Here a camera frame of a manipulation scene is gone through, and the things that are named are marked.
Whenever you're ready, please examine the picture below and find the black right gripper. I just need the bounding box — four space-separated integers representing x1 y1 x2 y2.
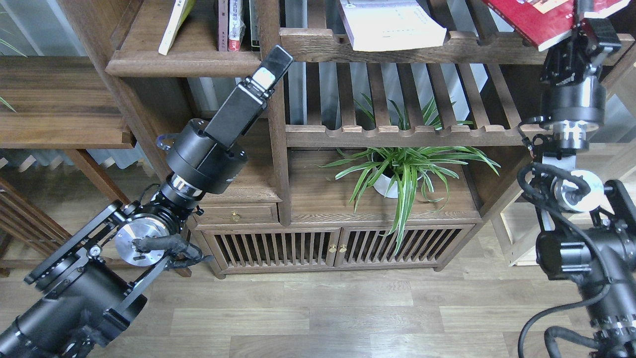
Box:
539 18 622 131

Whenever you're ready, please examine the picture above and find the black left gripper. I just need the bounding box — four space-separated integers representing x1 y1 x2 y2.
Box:
166 45 294 194

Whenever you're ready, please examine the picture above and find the red cover book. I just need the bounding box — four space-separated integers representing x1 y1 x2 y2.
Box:
484 0 629 51

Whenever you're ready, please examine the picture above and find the yellow green cover book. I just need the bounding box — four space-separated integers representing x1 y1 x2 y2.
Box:
158 0 196 55

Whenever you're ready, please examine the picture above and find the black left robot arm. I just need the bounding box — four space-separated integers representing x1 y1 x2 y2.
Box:
1 45 293 358

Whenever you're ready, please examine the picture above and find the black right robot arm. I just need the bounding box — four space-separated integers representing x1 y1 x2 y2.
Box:
517 14 636 358

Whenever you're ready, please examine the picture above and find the red white upright book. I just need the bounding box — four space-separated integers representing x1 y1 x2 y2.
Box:
227 0 245 52

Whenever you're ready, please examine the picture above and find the dark upright book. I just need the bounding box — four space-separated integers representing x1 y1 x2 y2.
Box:
247 0 260 51

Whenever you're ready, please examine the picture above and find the pink spine upright book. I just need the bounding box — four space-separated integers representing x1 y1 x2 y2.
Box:
218 0 230 52

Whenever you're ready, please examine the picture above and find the white lilac cover book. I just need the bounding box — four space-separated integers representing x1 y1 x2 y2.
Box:
340 0 447 52

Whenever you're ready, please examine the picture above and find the dark wooden bookshelf cabinet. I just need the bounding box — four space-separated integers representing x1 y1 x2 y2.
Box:
57 0 636 279

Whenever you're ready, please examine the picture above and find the white plant pot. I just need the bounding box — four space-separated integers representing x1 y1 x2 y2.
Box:
370 149 425 201

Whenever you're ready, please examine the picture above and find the green spider plant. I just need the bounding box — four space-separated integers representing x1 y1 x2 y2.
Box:
318 94 501 255

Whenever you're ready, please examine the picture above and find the dark wooden side table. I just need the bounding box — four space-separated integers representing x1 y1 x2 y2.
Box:
0 55 136 202

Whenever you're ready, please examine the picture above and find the slatted wooden rack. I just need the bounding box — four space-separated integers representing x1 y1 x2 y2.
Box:
0 179 72 278

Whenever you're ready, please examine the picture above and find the light wooden shelf frame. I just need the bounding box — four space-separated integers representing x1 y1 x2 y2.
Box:
491 64 635 266

